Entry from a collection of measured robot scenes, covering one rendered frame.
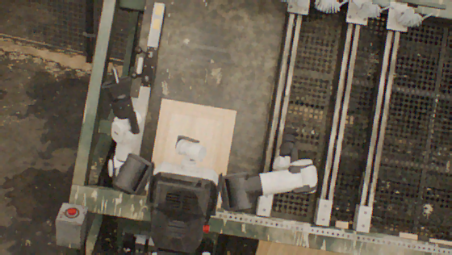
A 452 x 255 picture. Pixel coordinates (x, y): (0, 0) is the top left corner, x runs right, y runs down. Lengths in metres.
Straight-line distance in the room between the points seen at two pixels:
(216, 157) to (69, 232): 0.78
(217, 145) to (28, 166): 1.90
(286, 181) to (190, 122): 0.71
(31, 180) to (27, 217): 0.35
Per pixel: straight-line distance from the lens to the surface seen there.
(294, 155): 2.53
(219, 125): 2.73
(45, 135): 4.52
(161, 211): 2.12
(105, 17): 2.79
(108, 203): 2.76
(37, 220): 3.87
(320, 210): 2.77
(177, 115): 2.74
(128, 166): 2.23
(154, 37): 2.75
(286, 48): 2.73
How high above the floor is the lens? 2.85
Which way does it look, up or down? 35 degrees down
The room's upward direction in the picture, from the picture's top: 10 degrees clockwise
